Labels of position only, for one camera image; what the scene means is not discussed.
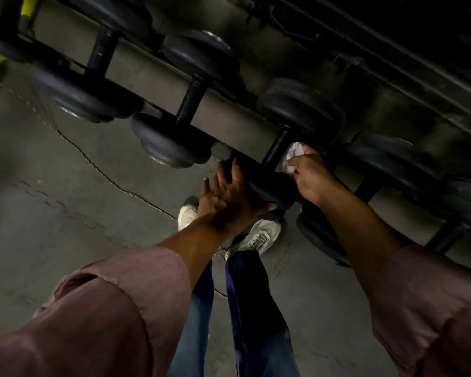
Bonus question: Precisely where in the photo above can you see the ribbed black plate dumbbell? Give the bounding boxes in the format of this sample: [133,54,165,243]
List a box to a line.
[227,77,346,212]

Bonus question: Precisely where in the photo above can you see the person's left forearm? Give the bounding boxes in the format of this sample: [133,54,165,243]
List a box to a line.
[0,214,236,377]

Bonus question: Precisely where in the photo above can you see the thin red white cord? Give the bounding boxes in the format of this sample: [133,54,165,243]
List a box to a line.
[0,74,228,299]

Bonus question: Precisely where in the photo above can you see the black yellow dumbbell rack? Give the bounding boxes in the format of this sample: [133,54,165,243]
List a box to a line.
[0,0,471,279]

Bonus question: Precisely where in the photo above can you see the person's left hand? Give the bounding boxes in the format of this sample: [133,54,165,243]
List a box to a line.
[197,157,277,237]

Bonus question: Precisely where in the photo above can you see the row of ribbed plate dumbbells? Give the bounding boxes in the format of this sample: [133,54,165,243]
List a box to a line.
[296,131,471,268]

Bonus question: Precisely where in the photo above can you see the person's right forearm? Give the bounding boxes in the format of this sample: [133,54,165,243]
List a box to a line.
[318,184,471,377]

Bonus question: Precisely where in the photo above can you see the person's blue jeans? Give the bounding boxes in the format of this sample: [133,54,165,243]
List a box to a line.
[169,251,301,377]

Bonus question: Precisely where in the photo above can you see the person's white shoe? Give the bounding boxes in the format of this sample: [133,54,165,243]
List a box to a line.
[177,203,200,232]
[224,218,282,262]

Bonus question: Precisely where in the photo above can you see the person's right hand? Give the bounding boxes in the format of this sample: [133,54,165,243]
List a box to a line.
[282,144,348,207]

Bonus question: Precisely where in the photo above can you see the white cleaning cloth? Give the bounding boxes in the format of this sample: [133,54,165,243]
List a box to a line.
[282,141,305,174]

